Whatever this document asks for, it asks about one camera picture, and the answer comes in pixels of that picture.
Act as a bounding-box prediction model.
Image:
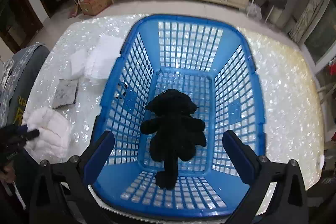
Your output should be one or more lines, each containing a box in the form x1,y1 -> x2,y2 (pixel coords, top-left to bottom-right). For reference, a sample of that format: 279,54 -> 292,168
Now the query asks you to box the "white fluffy cloth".
23,107 -> 71,164

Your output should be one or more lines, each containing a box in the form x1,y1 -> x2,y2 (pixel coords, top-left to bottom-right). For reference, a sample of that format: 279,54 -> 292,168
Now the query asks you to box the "white waffle towel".
84,35 -> 124,80

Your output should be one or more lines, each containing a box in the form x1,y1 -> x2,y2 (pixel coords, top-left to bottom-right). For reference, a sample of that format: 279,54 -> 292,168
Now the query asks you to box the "black plush teddy bear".
140,89 -> 207,190

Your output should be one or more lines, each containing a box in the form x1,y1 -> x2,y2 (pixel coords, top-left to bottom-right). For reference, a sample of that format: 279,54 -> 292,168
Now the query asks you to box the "grey square cloth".
52,79 -> 79,109

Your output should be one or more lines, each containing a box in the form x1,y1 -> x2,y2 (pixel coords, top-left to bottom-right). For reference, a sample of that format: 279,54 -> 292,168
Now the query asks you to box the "small white folded cloth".
70,49 -> 87,79

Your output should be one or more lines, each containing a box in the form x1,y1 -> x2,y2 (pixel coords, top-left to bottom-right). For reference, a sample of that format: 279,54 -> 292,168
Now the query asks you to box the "brown cardboard box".
80,0 -> 113,16

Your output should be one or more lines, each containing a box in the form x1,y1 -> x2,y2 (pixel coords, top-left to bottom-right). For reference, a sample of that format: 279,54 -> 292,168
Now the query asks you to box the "blue plastic laundry basket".
91,14 -> 265,220

